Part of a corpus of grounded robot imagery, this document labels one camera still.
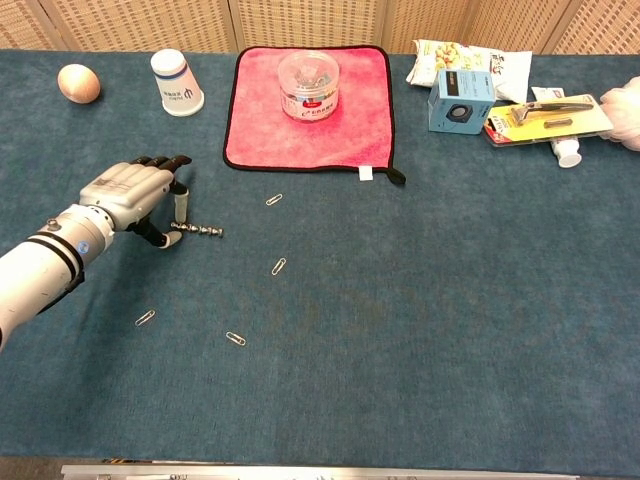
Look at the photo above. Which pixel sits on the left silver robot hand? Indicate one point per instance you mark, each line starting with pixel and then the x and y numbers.
pixel 122 187

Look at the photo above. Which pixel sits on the clear jar of binder clips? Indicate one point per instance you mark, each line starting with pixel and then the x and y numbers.
pixel 308 90

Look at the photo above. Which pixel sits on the wooden egg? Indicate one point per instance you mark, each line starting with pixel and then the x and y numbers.
pixel 78 83

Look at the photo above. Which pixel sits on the white paper cup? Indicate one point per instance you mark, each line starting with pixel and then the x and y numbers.
pixel 177 87

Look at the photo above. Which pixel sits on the silver paper clip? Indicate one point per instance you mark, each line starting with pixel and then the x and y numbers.
pixel 279 267
pixel 274 199
pixel 145 318
pixel 235 338

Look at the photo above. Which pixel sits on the pink cloth with black edge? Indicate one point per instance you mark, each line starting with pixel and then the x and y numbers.
pixel 260 140

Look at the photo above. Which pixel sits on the wicker folding screen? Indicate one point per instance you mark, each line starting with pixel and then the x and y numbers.
pixel 310 22

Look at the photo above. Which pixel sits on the blue speaker box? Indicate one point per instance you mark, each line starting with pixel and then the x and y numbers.
pixel 465 95

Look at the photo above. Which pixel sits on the white snack bag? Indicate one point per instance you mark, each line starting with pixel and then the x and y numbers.
pixel 510 70

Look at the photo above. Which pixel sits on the yellow razor blister pack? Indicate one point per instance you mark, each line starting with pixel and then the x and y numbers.
pixel 545 125

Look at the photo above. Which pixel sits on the small white sachet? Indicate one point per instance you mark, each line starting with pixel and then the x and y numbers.
pixel 547 93

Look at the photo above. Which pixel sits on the white tube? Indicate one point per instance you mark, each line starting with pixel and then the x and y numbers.
pixel 566 152

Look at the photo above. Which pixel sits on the aluminium rail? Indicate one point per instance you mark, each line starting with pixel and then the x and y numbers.
pixel 320 472

